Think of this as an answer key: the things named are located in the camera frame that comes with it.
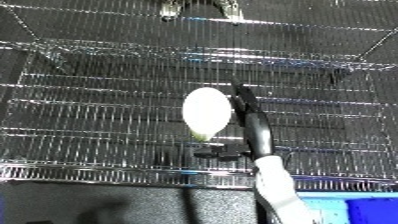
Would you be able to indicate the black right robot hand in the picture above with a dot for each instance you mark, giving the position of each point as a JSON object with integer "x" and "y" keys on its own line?
{"x": 257, "y": 130}

